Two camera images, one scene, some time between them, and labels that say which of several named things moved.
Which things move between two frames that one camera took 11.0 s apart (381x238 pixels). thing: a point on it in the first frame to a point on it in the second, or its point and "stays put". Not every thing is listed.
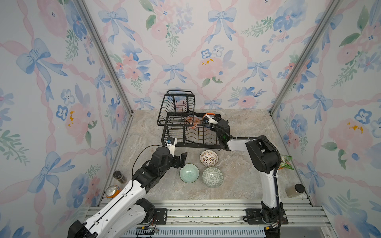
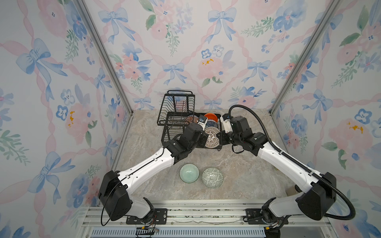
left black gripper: (182, 160) to (204, 138)
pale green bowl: (189, 173) stays put
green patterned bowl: (213, 177) stays put
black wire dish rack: (180, 122) stays put
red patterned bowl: (192, 121) stays put
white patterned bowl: (209, 158) to (212, 141)
